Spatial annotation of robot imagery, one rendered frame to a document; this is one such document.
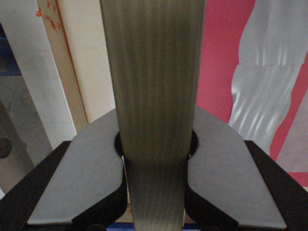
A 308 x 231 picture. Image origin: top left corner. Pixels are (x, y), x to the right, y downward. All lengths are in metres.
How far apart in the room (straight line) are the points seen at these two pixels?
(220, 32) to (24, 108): 1.56
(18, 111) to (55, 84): 1.51
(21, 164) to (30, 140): 1.57
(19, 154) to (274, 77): 0.31
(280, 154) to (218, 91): 0.15
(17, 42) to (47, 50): 0.03
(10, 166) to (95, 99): 0.12
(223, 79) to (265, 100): 0.06
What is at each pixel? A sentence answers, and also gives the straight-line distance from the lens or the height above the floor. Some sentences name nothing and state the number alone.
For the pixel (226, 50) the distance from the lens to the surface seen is 0.22.
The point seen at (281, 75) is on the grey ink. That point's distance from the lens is 0.25.
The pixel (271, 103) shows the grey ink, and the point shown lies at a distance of 0.26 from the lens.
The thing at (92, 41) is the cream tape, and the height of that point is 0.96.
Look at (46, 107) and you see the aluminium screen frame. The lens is 0.23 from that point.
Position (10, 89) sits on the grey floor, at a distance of 1.64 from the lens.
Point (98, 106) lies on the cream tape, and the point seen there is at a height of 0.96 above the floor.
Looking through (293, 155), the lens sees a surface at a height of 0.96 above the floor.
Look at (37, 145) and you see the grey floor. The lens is 1.84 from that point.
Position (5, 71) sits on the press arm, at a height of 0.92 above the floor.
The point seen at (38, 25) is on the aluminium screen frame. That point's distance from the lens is 0.20.
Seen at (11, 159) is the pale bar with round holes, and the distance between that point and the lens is 0.26.
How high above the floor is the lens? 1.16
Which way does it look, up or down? 59 degrees down
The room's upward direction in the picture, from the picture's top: 177 degrees counter-clockwise
